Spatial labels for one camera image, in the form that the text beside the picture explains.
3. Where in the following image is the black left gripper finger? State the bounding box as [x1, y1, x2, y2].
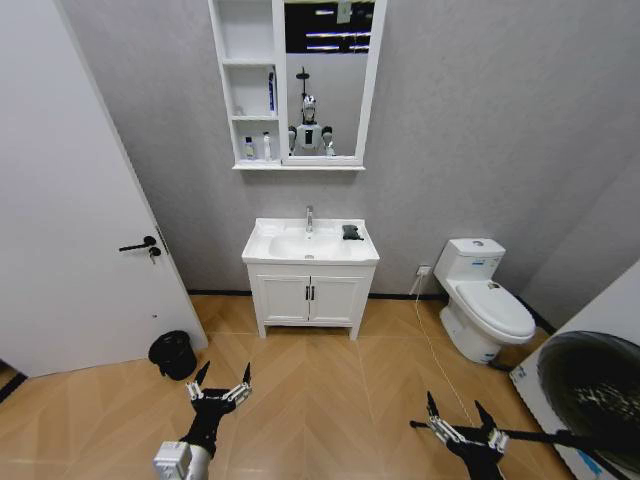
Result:
[222, 363, 253, 406]
[185, 360, 212, 402]

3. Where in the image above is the white toilet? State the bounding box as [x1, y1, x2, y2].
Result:
[432, 237, 538, 365]

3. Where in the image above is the white washing machine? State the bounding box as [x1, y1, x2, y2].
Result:
[508, 259, 640, 480]

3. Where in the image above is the white vanity cabinet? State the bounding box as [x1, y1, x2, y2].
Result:
[246, 262, 378, 342]

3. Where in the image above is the white washbasin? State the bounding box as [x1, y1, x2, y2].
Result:
[241, 217, 381, 266]

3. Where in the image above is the white door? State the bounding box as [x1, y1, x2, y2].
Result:
[0, 0, 209, 379]

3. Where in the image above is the white wall cabinet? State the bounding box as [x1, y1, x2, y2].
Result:
[207, 0, 388, 173]

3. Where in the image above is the black trash bin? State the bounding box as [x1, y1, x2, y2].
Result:
[148, 330, 199, 382]

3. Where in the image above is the cabinet mirror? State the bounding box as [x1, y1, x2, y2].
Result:
[283, 0, 377, 158]

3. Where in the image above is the white power cable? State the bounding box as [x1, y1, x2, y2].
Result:
[409, 272, 474, 417]

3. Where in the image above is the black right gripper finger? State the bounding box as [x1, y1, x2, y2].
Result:
[425, 390, 464, 446]
[473, 399, 511, 453]

